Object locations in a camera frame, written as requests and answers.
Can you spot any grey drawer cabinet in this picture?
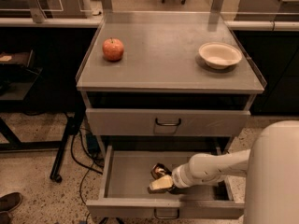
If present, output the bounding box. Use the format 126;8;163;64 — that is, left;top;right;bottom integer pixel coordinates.
75;10;267;224

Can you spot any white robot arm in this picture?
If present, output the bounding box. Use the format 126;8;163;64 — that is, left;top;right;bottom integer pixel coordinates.
149;120;299;224

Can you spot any open middle grey drawer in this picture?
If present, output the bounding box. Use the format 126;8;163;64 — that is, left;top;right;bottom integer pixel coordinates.
87;147;244;220

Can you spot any brown shoe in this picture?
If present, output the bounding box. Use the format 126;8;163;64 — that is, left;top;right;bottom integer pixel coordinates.
0;192;22;212

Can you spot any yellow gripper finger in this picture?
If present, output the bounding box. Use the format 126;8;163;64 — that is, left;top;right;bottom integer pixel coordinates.
149;175;174;193

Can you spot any black table frame left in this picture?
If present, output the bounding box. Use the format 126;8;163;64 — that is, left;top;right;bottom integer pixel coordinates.
0;49;85;184

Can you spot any closed upper grey drawer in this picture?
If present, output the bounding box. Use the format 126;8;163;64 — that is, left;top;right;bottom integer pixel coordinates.
86;108;250;137

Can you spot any red apple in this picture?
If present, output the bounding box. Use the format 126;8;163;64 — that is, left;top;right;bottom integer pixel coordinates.
102;37;124;62

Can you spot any crushed orange soda can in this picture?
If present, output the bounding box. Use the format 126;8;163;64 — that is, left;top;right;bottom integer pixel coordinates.
150;163;172;179

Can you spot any black floor cable left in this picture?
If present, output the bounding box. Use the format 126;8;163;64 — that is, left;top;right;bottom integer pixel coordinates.
69;128;105;224

